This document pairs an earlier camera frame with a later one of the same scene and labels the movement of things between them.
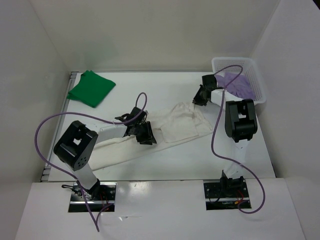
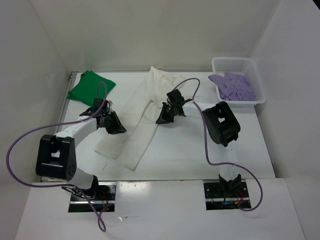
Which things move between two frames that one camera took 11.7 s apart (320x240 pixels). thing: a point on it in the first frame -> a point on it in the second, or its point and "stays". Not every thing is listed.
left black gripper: x=148 y=136 -> x=118 y=127
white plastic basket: x=245 y=66 stays
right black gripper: x=196 y=99 -> x=164 y=118
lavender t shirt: x=240 y=87 stays
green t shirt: x=93 y=89 stays
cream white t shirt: x=172 y=125 -> x=139 y=117
